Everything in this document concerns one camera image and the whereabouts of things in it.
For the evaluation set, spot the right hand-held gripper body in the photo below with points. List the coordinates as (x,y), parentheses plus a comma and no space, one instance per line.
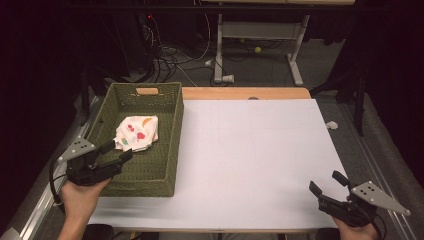
(360,208)

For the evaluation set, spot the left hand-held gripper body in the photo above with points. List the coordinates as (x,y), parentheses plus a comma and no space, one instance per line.
(83,171)

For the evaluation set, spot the white fruit-print cloth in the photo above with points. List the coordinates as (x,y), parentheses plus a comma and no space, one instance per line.
(136,133)

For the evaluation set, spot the green woven basket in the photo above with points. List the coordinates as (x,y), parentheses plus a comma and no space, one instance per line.
(150,166)

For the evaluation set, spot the person's right hand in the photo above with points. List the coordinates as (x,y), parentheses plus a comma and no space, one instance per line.
(358,233)

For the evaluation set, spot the person's left hand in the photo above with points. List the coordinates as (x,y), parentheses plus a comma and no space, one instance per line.
(80,200)

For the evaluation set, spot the crumpled white paper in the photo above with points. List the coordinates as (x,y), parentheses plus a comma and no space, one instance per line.
(331,125)

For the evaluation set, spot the black metal stand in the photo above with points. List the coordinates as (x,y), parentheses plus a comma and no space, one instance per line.
(359,110)

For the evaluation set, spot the white sheet mat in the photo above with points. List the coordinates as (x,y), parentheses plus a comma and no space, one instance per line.
(250,160)

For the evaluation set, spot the white plug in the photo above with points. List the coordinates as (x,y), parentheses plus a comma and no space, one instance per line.
(208,62)

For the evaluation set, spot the white paper cup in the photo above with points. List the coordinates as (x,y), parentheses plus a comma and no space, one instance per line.
(228,79)

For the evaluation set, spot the yellow tennis ball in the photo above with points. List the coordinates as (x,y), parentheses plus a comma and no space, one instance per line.
(257,49)

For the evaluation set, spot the aluminium rail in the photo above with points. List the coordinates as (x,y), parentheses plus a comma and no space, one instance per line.
(383,173)
(36,206)

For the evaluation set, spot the white metal desk frame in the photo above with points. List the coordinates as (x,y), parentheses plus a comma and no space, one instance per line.
(260,30)

